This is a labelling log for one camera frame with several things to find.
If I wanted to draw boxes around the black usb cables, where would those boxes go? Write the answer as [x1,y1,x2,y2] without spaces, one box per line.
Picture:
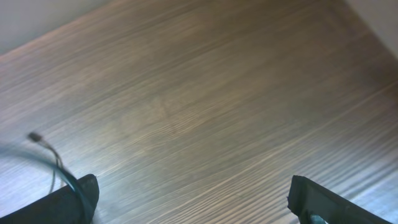
[0,132,94,224]

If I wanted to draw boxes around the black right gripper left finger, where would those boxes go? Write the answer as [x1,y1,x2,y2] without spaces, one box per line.
[1,174,100,224]

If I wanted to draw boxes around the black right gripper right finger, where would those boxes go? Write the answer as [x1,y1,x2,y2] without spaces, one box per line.
[287,175,389,224]

